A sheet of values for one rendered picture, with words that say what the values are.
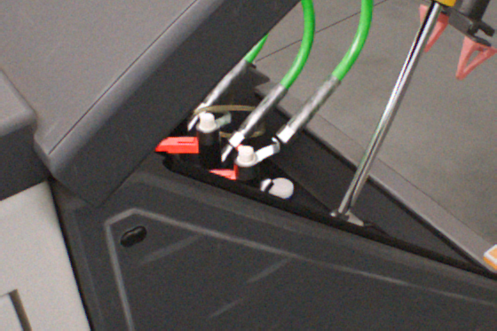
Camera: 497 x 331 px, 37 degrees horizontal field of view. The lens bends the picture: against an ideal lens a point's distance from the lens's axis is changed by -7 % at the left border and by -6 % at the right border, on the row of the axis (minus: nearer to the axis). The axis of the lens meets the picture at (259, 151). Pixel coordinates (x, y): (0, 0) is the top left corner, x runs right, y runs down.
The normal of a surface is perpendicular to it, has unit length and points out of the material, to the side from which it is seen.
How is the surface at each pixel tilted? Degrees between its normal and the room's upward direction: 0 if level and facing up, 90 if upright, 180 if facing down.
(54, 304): 90
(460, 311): 90
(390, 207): 90
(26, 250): 90
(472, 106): 0
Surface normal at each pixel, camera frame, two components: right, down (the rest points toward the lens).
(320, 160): -0.81, 0.38
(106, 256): 0.58, 0.48
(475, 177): -0.03, -0.79
